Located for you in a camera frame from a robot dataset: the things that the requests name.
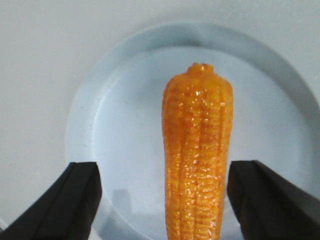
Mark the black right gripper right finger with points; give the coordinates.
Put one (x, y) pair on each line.
(269, 207)

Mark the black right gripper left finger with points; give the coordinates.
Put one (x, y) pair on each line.
(66, 211)

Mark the light blue round plate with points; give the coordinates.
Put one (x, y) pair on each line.
(115, 119)

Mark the orange plastic corn cob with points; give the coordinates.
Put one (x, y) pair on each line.
(197, 120)

